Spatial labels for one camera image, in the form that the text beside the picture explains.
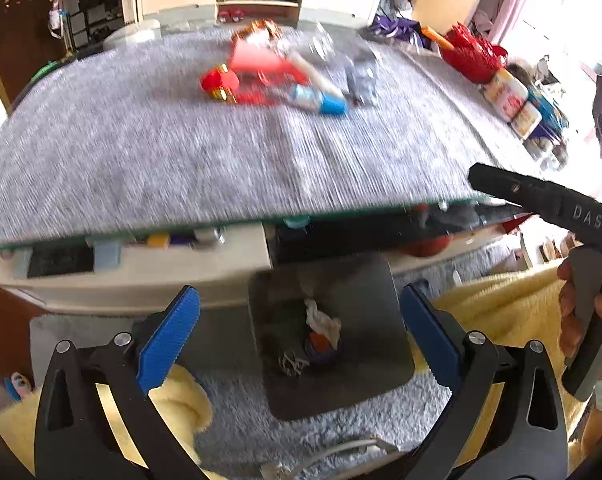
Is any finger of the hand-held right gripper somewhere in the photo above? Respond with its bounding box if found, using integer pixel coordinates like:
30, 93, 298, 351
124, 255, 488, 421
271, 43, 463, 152
468, 162, 562, 221

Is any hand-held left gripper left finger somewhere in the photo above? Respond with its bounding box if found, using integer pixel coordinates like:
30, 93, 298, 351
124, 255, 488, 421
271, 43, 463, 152
33, 285, 216, 480

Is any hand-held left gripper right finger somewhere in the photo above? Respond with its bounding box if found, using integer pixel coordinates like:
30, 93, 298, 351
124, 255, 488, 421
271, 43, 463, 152
400, 284, 569, 480

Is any grey trash bin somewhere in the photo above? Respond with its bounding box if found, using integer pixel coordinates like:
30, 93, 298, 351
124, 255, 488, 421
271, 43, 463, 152
247, 252, 416, 422

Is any person's right hand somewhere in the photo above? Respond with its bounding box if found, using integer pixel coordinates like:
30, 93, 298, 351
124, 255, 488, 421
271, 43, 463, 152
557, 257, 602, 361

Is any white coffee table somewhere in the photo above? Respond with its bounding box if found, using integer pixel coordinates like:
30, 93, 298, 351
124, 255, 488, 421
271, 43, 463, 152
0, 200, 536, 318

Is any small white jar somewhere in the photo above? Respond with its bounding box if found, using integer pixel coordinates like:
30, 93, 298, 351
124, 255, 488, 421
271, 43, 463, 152
511, 102, 544, 140

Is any blue box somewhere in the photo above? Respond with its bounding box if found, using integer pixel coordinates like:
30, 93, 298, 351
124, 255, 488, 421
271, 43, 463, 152
526, 85, 569, 136

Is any large white jar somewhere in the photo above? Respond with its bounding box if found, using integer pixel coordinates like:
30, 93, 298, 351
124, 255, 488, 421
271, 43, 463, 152
483, 69, 529, 121

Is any grey shaggy rug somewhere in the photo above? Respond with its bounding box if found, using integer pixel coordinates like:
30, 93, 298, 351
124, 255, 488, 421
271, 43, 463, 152
28, 247, 572, 480

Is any orange blue wrapper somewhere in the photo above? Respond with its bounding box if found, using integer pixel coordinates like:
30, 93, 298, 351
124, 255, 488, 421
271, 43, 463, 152
305, 332, 340, 367

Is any white crumpled tissue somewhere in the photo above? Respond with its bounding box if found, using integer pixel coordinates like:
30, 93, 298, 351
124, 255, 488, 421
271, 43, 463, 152
305, 299, 342, 348

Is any red plastic bag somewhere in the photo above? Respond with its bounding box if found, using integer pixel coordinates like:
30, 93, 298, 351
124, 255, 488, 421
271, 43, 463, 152
438, 22, 509, 83

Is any blue toy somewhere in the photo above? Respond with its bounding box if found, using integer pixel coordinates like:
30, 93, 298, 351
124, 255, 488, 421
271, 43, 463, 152
3, 371, 36, 405

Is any orange plastic item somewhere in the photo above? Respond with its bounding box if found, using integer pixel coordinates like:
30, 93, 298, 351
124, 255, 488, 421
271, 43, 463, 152
421, 25, 454, 51

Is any grey felt table mat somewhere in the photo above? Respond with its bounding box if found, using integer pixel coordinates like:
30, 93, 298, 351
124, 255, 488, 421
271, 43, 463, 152
0, 25, 542, 256

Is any glass window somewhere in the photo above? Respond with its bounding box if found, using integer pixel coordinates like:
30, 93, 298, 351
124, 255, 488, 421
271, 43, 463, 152
501, 0, 602, 111

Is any crumpled clear plastic bag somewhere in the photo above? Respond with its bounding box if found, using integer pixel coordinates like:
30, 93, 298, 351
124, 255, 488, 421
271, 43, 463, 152
345, 54, 380, 107

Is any purple cloth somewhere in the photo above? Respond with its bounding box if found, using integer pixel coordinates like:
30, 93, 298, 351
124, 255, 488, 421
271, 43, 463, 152
366, 14, 434, 46

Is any white bottle with blue cap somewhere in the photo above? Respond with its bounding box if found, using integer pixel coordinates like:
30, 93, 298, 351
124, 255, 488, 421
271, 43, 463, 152
290, 84, 349, 117

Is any large red plastic wrapper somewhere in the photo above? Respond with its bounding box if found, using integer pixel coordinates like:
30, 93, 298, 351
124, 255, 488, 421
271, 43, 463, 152
228, 40, 309, 107

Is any orange gold foil wrapper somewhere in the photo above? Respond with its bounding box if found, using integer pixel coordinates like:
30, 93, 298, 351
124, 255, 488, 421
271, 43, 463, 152
231, 19, 284, 46

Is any white round appliance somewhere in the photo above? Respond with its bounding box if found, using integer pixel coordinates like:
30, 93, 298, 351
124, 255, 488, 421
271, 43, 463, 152
103, 19, 162, 46

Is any black shelf rack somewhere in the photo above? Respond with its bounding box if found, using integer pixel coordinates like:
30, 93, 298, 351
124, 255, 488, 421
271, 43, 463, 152
48, 0, 122, 46

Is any tangled string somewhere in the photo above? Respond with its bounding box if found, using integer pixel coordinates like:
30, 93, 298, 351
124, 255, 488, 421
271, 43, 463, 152
278, 351, 310, 377

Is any white cable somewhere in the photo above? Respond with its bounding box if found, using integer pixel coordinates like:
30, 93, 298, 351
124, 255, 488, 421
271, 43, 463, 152
261, 437, 399, 480

